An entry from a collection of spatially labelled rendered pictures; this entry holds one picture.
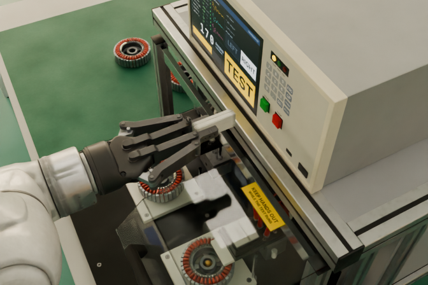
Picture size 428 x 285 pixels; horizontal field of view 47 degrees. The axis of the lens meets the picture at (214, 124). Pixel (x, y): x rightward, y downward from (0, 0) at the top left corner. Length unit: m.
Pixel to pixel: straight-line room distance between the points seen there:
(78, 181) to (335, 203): 0.38
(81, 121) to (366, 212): 0.87
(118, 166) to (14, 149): 1.75
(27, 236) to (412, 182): 0.58
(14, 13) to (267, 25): 1.26
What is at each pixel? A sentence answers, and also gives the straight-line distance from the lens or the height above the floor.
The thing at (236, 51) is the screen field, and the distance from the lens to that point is 0.85.
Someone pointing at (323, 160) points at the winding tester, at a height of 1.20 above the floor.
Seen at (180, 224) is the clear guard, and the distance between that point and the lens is 0.81.
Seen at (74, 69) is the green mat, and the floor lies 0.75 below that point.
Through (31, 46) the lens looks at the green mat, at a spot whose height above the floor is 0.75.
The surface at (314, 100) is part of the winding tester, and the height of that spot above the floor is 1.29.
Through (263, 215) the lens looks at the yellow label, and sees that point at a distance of 0.82.
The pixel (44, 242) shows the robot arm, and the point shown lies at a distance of 0.55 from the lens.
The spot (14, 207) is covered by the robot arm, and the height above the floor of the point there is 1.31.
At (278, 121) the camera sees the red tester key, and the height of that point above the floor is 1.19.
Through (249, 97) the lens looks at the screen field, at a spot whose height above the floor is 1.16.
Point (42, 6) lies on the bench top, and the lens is 1.88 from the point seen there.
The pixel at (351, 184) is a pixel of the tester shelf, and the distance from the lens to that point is 0.82.
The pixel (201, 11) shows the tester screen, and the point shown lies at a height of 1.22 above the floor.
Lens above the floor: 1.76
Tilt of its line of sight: 48 degrees down
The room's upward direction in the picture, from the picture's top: straight up
